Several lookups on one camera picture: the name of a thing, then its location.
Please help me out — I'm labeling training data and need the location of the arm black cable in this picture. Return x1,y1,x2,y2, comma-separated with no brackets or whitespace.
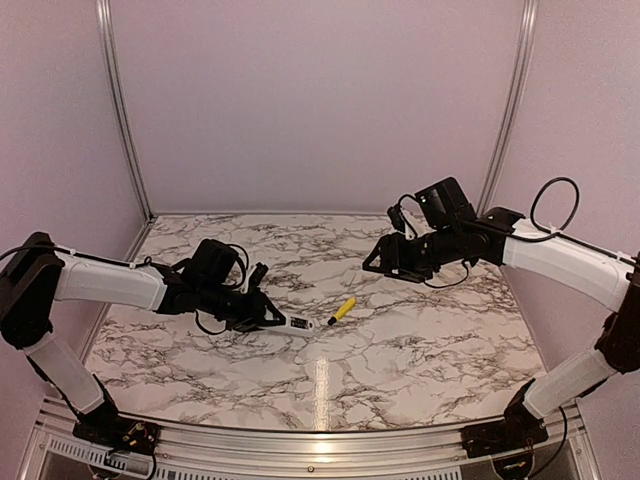
192,309,236,336
529,176,581,236

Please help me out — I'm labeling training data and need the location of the right aluminium frame post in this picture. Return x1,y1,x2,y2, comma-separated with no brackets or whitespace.
478,0,540,213

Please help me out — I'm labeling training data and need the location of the left aluminium frame post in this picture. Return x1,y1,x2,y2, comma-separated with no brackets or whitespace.
96,0,154,222

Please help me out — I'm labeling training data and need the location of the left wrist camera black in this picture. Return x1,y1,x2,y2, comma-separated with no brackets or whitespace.
249,262,269,286

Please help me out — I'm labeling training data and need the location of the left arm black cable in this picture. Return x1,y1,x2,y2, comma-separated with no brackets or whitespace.
192,309,236,336

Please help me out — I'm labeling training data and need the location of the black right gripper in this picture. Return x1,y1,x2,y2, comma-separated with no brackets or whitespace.
362,224,462,283

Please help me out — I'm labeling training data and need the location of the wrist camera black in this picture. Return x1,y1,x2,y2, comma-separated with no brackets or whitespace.
249,262,269,286
387,204,408,234

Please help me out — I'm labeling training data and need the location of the white remote control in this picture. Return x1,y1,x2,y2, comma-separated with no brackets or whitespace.
264,315,315,338

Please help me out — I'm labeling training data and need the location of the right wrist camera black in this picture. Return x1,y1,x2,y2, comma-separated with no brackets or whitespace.
387,204,408,234

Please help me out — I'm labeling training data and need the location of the front aluminium rail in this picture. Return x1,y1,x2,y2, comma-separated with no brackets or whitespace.
29,399,601,480

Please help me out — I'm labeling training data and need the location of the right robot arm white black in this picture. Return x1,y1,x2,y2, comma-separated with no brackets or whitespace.
362,177,639,458

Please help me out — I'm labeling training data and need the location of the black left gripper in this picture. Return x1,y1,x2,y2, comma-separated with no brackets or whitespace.
198,279,286,332

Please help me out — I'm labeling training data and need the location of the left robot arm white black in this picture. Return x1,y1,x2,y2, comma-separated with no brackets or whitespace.
1,232,309,455

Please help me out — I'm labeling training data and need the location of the aluminium frame post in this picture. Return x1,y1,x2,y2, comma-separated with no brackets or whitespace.
96,0,154,222
478,0,540,213

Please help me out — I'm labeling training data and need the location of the yellow screwdriver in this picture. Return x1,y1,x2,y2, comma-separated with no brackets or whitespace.
327,297,357,326

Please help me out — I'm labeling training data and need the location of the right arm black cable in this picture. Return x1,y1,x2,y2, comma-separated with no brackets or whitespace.
529,176,581,236

